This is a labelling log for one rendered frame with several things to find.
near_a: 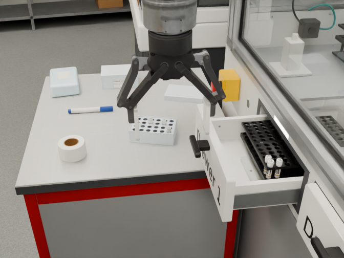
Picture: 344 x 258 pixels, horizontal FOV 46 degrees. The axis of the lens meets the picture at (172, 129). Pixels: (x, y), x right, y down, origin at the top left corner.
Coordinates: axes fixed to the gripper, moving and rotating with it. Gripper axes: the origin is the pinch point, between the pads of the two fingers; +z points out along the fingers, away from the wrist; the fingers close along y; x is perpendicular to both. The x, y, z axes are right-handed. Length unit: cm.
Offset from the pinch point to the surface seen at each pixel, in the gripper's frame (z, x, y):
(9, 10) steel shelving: 82, 381, -124
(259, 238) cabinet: 39.5, 4.5, 23.1
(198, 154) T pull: 6.3, -0.8, 5.2
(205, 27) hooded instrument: 9, 83, 24
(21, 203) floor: 97, 92, -65
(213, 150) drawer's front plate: 5.5, -1.0, 8.2
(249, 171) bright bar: 12.5, -0.3, 16.7
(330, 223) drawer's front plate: 4.9, -23.8, 22.2
